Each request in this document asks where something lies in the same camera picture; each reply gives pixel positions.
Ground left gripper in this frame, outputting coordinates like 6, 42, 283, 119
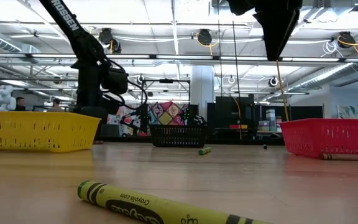
73, 58, 111, 118

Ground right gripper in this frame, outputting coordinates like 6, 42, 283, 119
227, 0, 304, 61

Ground floral patterned cloth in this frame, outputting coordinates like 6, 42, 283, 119
106, 104, 142, 137

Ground person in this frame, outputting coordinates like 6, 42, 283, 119
14, 96, 27, 112
46, 98, 65, 113

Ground yellow plastic basket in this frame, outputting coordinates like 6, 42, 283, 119
0, 111, 102, 153

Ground colourful patchwork quilt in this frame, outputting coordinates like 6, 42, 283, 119
149, 101, 190, 127

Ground black partition panel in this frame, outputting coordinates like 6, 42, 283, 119
259, 105, 324, 123

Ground stacked storage boxes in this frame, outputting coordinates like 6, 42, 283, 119
257, 108, 283, 133

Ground black plastic basket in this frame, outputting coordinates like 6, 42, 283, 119
150, 124, 209, 149

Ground black cabinet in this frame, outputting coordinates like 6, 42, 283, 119
214, 95, 256, 140

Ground white column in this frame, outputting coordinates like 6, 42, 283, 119
191, 65, 215, 121

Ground ceiling light bar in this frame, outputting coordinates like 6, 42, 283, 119
0, 52, 358, 63

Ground red plastic basket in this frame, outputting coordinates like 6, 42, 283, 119
280, 118, 358, 159

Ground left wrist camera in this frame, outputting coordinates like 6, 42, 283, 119
102, 67, 129, 96

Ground black aluminium table frame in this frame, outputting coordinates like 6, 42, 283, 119
101, 136, 284, 146

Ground thin black hanging cable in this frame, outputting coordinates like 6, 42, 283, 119
216, 0, 224, 97

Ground yellow cable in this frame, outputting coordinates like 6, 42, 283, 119
275, 60, 290, 123

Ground black metal frame stand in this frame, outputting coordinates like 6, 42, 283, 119
140, 78, 191, 135

